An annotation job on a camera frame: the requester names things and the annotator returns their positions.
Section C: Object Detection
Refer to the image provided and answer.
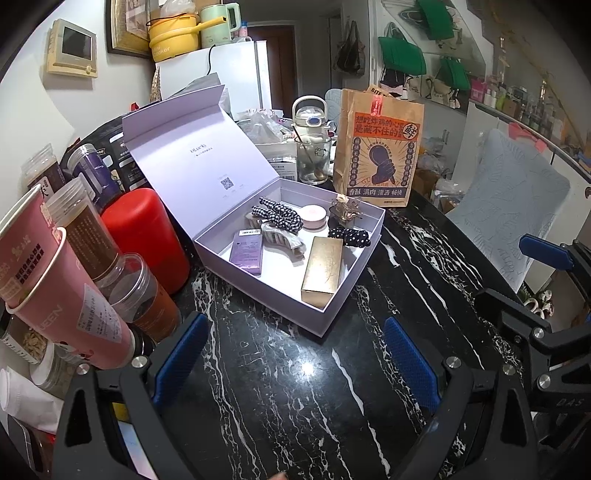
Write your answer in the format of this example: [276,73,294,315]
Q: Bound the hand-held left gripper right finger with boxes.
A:
[383,315,542,480]

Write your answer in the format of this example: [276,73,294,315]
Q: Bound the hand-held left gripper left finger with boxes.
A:
[52,311,213,480]

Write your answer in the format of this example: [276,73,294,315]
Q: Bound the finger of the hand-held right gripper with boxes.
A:
[518,233,591,278]
[473,287,591,394]

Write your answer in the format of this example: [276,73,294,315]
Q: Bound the small purple box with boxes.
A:
[230,228,265,276]

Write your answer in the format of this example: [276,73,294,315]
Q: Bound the gold rectangular box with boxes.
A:
[301,236,345,309]

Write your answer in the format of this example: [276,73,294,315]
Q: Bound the black polka-dot scrunchie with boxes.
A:
[329,226,372,251]

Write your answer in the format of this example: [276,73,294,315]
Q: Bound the pearl white hair claw clip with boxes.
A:
[244,212,306,260]

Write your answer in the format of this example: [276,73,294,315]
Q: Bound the amber gold hair clip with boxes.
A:
[333,194,366,227]

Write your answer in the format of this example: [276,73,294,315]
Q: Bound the black white checkered hair bow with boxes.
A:
[252,196,304,234]

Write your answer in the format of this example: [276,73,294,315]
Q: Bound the pink round compact case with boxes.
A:
[299,204,329,230]

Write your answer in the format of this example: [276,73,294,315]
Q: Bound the lavender gift box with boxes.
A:
[121,84,386,337]

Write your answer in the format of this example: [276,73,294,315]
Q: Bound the pair of beige slippers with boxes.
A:
[522,288,555,319]

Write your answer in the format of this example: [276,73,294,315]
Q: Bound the clear jar with amber contents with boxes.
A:
[99,253,182,342]

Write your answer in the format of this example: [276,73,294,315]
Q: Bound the pink printed paper cup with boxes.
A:
[4,226,134,370]
[0,182,68,303]

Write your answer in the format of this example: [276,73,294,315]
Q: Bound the red canister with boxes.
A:
[100,188,191,296]

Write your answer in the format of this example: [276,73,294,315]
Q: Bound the row of cosmetic bottles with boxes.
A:
[471,76,568,139]

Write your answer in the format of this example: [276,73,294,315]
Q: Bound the glass jar of grains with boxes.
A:
[0,314,52,366]

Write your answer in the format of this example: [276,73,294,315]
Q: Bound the clear jar with brown contents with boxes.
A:
[46,178,125,282]

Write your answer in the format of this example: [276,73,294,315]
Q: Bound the brown printed paper bag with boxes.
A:
[332,85,426,209]

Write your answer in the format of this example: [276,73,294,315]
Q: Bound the purple label jar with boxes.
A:
[60,144,122,215]

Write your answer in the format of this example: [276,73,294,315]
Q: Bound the green tote bag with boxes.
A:
[436,58,471,90]
[379,36,426,77]
[416,0,455,40]

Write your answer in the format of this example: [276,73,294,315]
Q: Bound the clear glass cup with spoon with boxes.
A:
[295,134,332,185]

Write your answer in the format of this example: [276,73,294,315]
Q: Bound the black snack bag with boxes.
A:
[69,117,139,195]

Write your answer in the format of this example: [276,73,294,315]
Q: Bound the white storage bin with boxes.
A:
[254,141,298,162]

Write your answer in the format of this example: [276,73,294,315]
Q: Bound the dark label clear jar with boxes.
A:
[21,143,65,195]

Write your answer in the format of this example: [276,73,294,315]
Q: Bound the clear plastic bags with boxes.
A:
[238,108,301,144]

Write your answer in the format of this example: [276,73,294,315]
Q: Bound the dark hanging handbag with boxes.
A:
[335,21,363,77]

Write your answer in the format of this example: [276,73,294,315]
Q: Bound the white refrigerator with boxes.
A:
[154,39,273,121]

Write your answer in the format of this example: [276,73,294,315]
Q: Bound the dark brown door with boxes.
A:
[247,25,296,109]

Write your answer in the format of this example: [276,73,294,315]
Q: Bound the yellow cooking pot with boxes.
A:
[148,13,229,63]

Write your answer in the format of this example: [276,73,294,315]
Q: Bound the framed picture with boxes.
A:
[105,0,160,58]

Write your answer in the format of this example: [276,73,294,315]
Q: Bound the pale green electric kettle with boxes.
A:
[199,2,242,47]

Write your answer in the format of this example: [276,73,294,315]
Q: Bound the white water bottle with handle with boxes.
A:
[292,96,334,139]

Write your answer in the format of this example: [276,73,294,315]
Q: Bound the beige wall control panel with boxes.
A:
[46,18,99,78]

